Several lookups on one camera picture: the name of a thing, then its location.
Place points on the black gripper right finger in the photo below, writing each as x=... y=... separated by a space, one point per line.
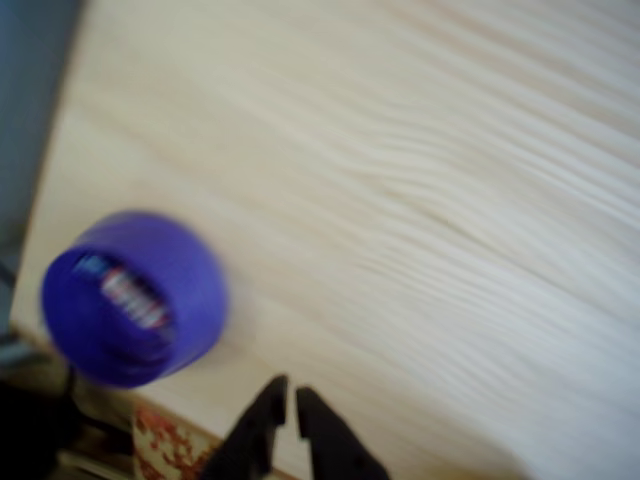
x=335 y=445

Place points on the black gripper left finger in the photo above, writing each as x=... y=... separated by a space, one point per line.
x=250 y=440

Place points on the pink white candy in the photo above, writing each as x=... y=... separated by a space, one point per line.
x=132 y=297

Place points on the floral patterned cloth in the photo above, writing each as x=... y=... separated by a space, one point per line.
x=165 y=445

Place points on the purple plastic bowl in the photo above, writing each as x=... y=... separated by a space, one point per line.
x=195 y=280

